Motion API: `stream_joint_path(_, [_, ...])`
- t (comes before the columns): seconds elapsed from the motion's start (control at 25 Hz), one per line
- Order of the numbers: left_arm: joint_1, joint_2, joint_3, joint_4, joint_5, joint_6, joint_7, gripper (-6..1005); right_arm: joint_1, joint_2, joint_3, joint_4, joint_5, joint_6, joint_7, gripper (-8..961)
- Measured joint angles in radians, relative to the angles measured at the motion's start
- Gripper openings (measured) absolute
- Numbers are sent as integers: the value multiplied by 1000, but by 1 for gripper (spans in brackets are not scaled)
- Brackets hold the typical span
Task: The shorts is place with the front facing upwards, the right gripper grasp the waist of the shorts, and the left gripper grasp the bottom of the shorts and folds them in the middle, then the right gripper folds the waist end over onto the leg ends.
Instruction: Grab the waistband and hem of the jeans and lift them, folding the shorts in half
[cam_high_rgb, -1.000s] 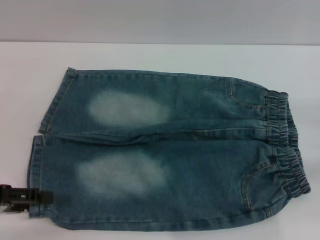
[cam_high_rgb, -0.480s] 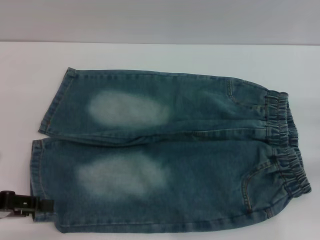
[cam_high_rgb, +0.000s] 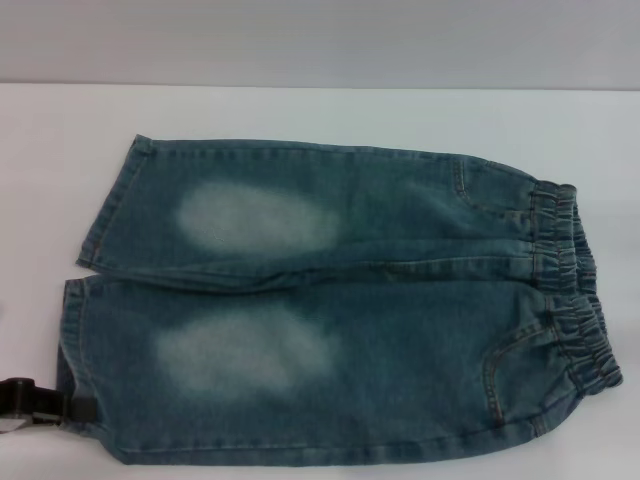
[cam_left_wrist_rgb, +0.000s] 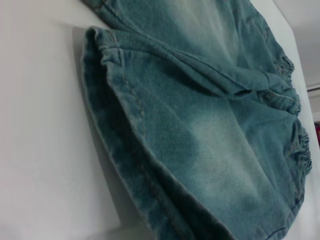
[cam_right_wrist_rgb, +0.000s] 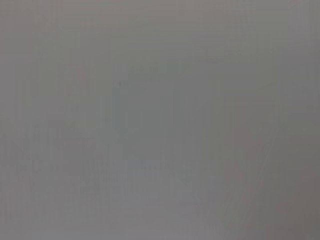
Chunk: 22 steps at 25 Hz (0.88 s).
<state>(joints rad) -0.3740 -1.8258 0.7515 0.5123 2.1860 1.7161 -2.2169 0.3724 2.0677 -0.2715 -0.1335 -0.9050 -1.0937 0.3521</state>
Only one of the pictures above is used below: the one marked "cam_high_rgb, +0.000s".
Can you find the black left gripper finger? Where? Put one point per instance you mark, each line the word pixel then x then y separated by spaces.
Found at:
pixel 30 397
pixel 20 430

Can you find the blue denim shorts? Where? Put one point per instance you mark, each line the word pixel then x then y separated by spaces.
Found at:
pixel 350 325

